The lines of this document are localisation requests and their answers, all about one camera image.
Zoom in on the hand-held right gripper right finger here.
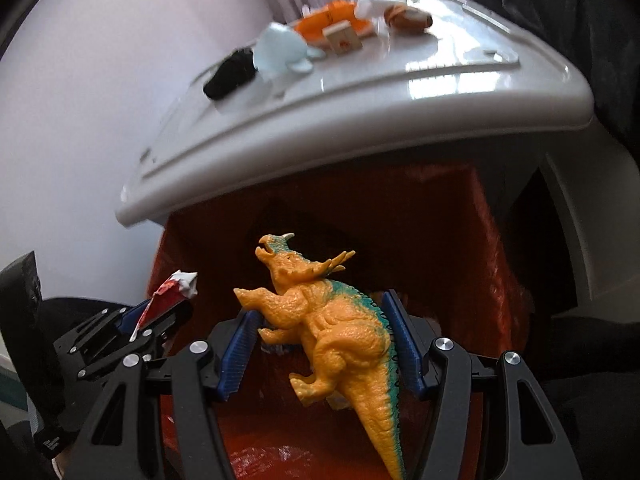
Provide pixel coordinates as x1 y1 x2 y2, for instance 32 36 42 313
382 289 583 480

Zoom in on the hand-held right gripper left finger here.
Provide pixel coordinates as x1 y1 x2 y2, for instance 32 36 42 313
65 308 262 480

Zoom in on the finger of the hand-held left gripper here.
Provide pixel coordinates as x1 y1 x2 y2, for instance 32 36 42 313
52 302 153 356
75 302 196 383

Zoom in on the red white wrapper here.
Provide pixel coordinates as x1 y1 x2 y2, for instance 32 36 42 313
131 269 201 343

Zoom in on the yellow dinosaur toy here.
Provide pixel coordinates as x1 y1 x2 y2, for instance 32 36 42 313
233 232 407 480

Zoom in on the orange trash bag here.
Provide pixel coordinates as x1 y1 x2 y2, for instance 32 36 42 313
145 160 531 480

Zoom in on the black cloth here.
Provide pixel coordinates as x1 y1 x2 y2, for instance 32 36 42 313
202 47 258 102

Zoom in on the white plastic cup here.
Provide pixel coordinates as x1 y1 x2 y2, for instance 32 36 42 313
252 22 326 81

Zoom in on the small wooden block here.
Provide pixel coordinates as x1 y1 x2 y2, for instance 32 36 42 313
322 22 362 55

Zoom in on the person's dark clothing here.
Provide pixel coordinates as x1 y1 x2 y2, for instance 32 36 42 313
520 317 640 480

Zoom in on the dark blanket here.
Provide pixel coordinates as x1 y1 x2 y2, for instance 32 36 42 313
382 0 640 151

